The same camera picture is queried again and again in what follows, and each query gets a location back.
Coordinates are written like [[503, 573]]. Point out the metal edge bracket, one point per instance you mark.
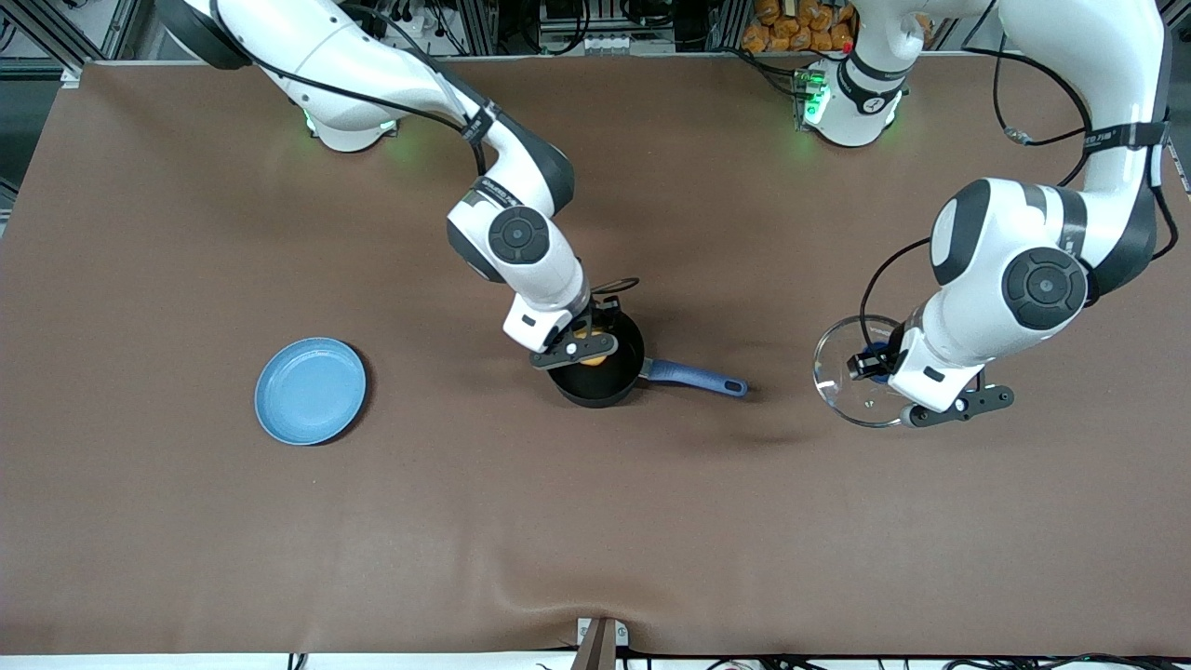
[[601, 642]]

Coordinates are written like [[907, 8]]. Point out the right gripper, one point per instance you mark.
[[600, 317]]

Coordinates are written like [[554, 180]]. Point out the glass lid with blue knob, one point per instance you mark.
[[837, 391]]

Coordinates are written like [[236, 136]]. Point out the yellow potato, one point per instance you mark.
[[594, 359]]

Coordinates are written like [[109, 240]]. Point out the white power strip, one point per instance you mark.
[[591, 43]]

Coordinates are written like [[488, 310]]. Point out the bag of orange items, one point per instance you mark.
[[796, 28]]

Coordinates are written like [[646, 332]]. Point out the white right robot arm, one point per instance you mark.
[[372, 70]]

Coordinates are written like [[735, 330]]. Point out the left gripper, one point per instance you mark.
[[878, 362]]

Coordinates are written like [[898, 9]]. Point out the blue plate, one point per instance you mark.
[[310, 391]]

